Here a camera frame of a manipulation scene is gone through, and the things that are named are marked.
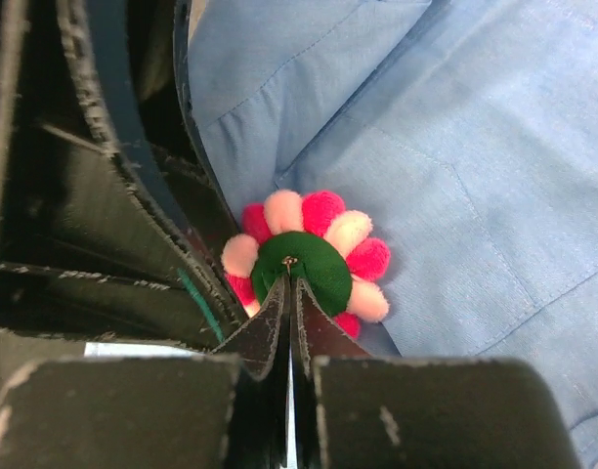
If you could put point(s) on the light blue shirt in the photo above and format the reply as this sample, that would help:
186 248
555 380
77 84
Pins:
467 131

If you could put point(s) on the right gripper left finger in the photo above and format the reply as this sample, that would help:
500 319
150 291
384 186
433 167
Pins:
226 410

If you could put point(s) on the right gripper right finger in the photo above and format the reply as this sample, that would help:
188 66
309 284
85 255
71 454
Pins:
353 410

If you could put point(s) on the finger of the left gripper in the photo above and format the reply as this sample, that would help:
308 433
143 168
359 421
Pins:
111 221

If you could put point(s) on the pink flower plush brooch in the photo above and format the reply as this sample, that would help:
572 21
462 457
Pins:
317 238

